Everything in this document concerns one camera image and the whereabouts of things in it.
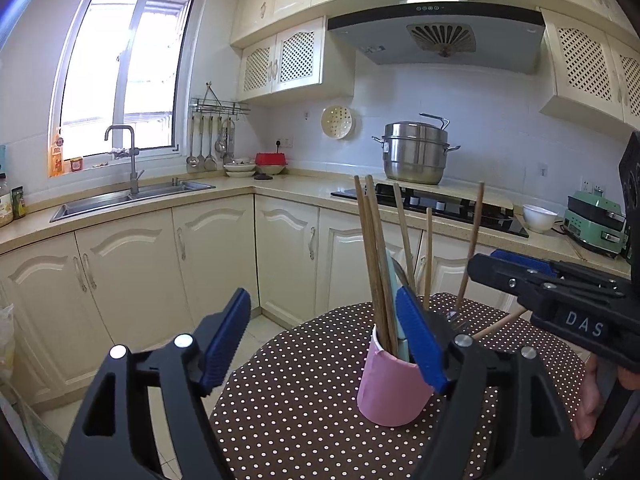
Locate black gas stove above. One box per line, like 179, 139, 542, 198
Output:
331, 182, 530, 239

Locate large cream lattice cabinet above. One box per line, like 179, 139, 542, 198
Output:
539, 9, 640, 131

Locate metal wall rack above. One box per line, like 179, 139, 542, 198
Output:
190, 81, 251, 117

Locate stainless steel steamer pot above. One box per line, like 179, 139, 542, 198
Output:
371, 113, 461, 186

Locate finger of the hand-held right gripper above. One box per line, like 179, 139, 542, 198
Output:
490, 249, 631, 286
467, 253, 631, 316

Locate pale plastic bag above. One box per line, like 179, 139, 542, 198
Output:
7, 385, 66, 468

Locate small cream lattice cabinet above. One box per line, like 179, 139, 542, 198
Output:
236, 16, 356, 107

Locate stack of white dishes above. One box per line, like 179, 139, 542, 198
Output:
223, 159, 257, 178

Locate red container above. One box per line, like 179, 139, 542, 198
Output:
255, 152, 289, 176

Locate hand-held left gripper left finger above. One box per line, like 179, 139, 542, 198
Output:
59, 287, 252, 480

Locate translucent plastic bag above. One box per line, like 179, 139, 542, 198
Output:
0, 304, 16, 378

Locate pink cup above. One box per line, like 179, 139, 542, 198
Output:
356, 324, 435, 427

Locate orange bottle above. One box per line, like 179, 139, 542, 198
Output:
49, 130, 67, 177

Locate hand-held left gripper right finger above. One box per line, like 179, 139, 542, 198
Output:
395, 285, 586, 480

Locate green electric cooker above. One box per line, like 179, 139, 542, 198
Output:
562, 190, 628, 259

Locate large seasoning jar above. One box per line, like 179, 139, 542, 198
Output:
0, 174, 15, 227

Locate stainless steel sink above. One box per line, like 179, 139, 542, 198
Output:
50, 180, 216, 223

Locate person's right hand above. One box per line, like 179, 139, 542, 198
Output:
571, 354, 604, 441

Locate kitchen window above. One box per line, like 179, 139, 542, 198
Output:
50, 0, 201, 176

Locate cream lower kitchen cabinets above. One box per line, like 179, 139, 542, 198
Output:
0, 192, 631, 411

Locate range hood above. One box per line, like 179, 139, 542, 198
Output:
327, 0, 546, 75

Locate white bowl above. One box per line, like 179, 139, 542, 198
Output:
522, 204, 558, 233

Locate round perforated cream plate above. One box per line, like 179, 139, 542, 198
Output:
320, 105, 356, 139

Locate single wooden chopstick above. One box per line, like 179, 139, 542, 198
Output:
455, 182, 486, 312
366, 175, 401, 357
353, 175, 387, 348
363, 196, 392, 353
392, 182, 418, 296
471, 308, 527, 339

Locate polka dot round table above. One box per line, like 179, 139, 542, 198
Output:
207, 292, 587, 480

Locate light blue sheathed knife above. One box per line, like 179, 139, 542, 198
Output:
382, 249, 410, 356

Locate metal faucet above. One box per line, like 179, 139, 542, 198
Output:
104, 125, 146, 196

